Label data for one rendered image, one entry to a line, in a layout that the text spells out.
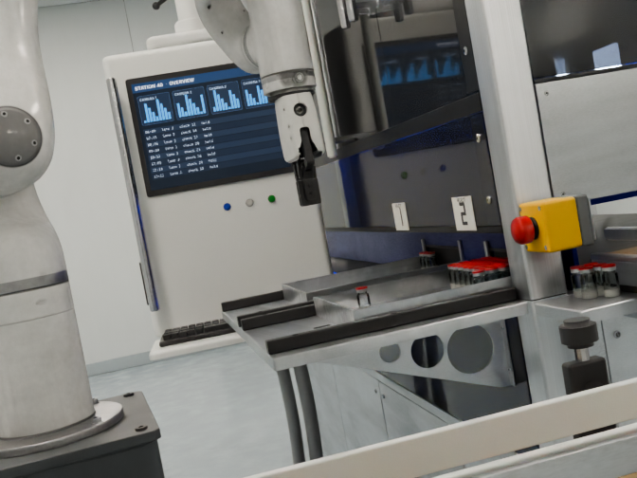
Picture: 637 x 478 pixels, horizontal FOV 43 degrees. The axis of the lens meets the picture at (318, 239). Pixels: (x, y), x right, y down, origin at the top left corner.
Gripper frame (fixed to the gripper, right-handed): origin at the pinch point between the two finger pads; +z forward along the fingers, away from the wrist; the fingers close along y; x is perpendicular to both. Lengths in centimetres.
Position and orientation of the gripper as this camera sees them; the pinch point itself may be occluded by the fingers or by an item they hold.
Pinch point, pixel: (308, 192)
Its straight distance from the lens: 125.8
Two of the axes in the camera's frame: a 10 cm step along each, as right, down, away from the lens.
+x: -9.6, 1.9, -2.2
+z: 1.8, 9.8, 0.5
